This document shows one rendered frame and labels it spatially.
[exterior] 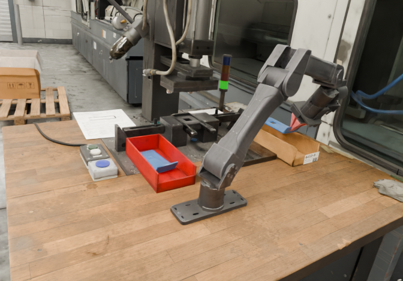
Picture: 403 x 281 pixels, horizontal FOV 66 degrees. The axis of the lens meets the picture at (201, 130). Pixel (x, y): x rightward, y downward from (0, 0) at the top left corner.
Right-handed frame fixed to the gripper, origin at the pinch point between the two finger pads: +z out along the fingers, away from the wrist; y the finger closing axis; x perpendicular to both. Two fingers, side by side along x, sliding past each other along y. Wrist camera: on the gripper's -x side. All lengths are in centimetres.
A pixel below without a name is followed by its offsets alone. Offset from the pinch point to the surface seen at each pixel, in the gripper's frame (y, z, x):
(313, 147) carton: -8.4, 1.1, -5.7
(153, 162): 3, 14, 49
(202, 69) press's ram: 24.6, -5.6, 28.9
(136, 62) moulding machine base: 254, 196, -62
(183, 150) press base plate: 8.5, 17.6, 34.5
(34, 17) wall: 789, 517, -1
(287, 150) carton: -7.0, 2.3, 5.8
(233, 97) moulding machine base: 60, 52, -35
